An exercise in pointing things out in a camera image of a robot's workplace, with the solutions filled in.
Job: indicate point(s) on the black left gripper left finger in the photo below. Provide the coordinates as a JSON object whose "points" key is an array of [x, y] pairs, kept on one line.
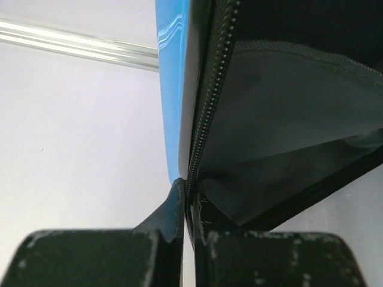
{"points": [[150, 254]]}

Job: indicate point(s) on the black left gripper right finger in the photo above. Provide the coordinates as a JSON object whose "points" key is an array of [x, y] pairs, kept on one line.
{"points": [[226, 255]]}

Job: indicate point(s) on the blue fish-print kids suitcase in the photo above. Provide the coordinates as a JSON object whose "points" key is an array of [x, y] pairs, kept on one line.
{"points": [[269, 106]]}

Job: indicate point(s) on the aluminium frame rail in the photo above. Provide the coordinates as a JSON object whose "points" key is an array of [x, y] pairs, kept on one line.
{"points": [[83, 46]]}

